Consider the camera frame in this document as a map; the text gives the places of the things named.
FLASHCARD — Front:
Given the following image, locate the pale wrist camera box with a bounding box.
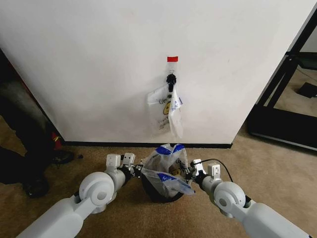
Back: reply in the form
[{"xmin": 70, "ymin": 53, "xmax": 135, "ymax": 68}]
[
  {"xmin": 123, "ymin": 153, "xmax": 136, "ymax": 167},
  {"xmin": 192, "ymin": 159, "xmax": 207, "ymax": 175}
]

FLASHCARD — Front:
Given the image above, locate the clear printed flat garbage bag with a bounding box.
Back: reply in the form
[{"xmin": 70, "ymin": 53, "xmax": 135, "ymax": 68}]
[{"xmin": 145, "ymin": 85, "xmax": 173, "ymax": 137}]

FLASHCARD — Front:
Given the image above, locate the black flat floor object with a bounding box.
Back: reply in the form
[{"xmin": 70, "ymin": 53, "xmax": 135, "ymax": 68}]
[{"xmin": 295, "ymin": 82, "xmax": 317, "ymax": 99}]

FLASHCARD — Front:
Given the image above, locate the black baseboard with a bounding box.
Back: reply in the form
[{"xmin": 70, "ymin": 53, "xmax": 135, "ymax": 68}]
[{"xmin": 62, "ymin": 140, "xmax": 234, "ymax": 150}]

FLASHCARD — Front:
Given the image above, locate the red object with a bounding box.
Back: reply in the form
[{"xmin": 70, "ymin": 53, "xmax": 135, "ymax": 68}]
[{"xmin": 50, "ymin": 131, "xmax": 62, "ymax": 150}]

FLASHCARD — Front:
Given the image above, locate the white crumpled garbage bag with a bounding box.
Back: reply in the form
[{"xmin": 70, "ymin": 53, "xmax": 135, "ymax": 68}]
[{"xmin": 168, "ymin": 85, "xmax": 184, "ymax": 139}]

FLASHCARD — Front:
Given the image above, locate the black metal frame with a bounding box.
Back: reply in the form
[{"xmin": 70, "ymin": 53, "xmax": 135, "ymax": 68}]
[{"xmin": 247, "ymin": 0, "xmax": 317, "ymax": 152}]

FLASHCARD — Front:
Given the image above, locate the clear blue-printed garbage bag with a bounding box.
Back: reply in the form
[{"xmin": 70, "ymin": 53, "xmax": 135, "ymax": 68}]
[{"xmin": 141, "ymin": 143, "xmax": 196, "ymax": 197}]

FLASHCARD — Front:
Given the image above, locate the black wall hook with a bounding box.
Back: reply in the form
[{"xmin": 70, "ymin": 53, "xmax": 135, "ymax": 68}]
[{"xmin": 165, "ymin": 73, "xmax": 177, "ymax": 92}]

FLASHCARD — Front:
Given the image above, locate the person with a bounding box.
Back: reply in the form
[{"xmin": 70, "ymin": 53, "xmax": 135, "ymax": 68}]
[{"xmin": 0, "ymin": 79, "xmax": 75, "ymax": 199}]

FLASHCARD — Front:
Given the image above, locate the clear adhesive hook plate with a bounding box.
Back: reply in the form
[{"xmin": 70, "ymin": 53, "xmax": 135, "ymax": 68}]
[{"xmin": 166, "ymin": 61, "xmax": 178, "ymax": 75}]

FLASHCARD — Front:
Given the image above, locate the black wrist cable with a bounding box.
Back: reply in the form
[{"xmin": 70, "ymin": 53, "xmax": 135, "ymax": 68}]
[{"xmin": 199, "ymin": 159, "xmax": 234, "ymax": 183}]

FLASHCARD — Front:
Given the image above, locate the black round trash bin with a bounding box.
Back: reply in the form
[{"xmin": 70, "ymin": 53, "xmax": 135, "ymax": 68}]
[{"xmin": 140, "ymin": 171, "xmax": 185, "ymax": 203}]

